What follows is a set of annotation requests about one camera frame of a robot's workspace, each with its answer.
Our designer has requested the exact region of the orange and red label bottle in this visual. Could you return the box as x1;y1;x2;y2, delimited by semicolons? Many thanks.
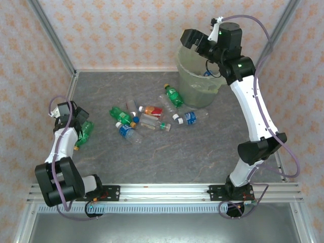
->
138;105;165;118

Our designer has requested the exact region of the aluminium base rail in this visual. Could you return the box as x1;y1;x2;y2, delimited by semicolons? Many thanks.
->
27;183;304;204

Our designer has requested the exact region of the grey slotted cable duct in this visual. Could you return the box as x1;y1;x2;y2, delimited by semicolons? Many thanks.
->
37;204;230;214

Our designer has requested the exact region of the blue label bottle white cap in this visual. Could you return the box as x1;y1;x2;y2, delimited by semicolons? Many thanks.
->
115;121;144;142

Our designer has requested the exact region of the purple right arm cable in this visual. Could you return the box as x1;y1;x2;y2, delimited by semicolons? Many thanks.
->
218;14;301;220

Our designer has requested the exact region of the crushed green plastic bottle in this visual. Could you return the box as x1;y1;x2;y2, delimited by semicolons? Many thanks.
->
74;120;95;150

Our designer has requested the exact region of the aluminium frame post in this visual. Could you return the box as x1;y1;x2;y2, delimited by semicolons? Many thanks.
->
26;0;78;76
252;0;302;72

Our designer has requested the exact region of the aluminium table edge rail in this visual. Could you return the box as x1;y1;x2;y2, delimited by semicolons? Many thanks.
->
74;67;255;74
12;71;79;243
252;70;313;243

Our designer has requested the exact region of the grey sheet metal panel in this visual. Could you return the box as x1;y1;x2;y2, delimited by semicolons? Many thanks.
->
27;212;301;243

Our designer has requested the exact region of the clear bottle green cap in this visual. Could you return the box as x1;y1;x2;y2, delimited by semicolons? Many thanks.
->
138;113;172;132

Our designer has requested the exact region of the green bottle with yellow cap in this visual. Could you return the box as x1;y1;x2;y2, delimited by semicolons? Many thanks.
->
163;83;185;109

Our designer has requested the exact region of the clear crushed bottle white cap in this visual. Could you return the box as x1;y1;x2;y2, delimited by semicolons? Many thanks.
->
158;93;180;121

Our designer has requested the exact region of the green bottle with orange cap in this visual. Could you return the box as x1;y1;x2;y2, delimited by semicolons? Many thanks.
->
109;106;137;129

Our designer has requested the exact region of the black round base unit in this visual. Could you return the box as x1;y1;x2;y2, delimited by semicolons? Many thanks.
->
85;201;105;219
226;201;246;219

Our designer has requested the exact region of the clear bottle with blue cap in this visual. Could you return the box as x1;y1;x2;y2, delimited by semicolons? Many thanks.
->
126;95;140;124

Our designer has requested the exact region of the translucent green plastic bin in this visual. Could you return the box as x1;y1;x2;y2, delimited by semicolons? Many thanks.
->
176;42;230;108

